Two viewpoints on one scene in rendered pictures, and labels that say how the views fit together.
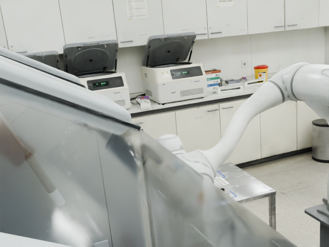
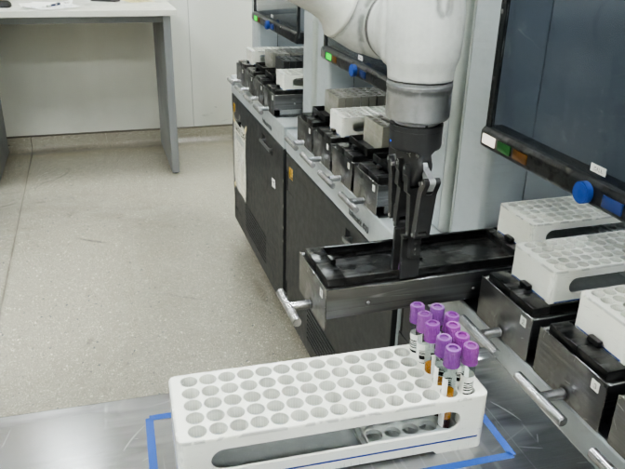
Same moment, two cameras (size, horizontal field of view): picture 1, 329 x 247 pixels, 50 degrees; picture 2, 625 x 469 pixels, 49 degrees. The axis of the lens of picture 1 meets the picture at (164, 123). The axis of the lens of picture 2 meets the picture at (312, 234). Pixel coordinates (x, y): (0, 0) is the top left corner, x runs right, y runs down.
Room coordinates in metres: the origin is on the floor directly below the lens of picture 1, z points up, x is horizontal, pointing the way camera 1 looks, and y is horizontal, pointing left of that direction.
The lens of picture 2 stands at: (2.09, -0.13, 1.28)
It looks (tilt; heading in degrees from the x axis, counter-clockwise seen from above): 24 degrees down; 181
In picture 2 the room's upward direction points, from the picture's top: 1 degrees clockwise
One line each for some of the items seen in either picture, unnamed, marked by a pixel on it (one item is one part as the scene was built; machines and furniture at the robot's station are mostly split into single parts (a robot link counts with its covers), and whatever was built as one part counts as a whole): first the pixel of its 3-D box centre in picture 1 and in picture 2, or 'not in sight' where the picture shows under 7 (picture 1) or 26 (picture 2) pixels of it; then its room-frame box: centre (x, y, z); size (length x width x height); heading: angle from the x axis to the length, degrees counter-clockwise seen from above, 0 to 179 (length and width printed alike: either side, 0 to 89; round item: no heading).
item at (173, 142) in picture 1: (171, 158); (420, 18); (1.13, -0.01, 1.18); 0.13 x 0.11 x 0.16; 20
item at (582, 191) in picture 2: not in sight; (582, 192); (1.24, 0.21, 0.98); 0.03 x 0.01 x 0.03; 19
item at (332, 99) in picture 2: not in sight; (334, 103); (0.23, -0.11, 0.85); 0.12 x 0.02 x 0.06; 19
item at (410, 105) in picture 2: not in sight; (418, 100); (1.15, -0.01, 1.07); 0.09 x 0.09 x 0.06
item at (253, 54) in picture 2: not in sight; (285, 56); (-0.62, -0.29, 0.83); 0.30 x 0.10 x 0.06; 109
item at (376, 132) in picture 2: not in sight; (376, 133); (0.52, -0.01, 0.85); 0.12 x 0.02 x 0.06; 20
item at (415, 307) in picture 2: not in sight; (415, 350); (1.47, -0.03, 0.88); 0.02 x 0.02 x 0.11
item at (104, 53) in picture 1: (94, 76); not in sight; (3.62, 0.67, 1.24); 0.62 x 0.56 x 0.69; 19
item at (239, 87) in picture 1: (228, 88); not in sight; (3.92, -0.76, 0.93); 0.30 x 0.10 x 0.06; 101
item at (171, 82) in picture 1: (171, 66); not in sight; (3.89, -0.14, 1.25); 0.62 x 0.56 x 0.69; 18
